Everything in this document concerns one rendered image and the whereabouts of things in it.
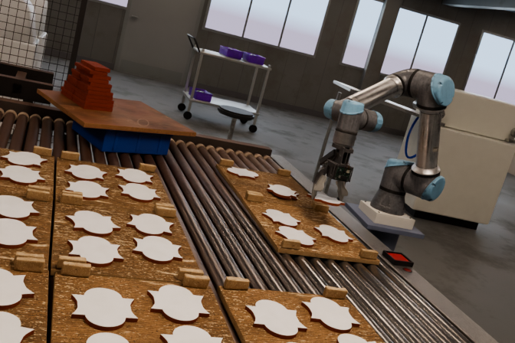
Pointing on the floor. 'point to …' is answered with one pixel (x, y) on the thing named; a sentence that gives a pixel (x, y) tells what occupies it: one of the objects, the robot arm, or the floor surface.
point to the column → (382, 232)
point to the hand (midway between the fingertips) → (326, 198)
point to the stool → (234, 116)
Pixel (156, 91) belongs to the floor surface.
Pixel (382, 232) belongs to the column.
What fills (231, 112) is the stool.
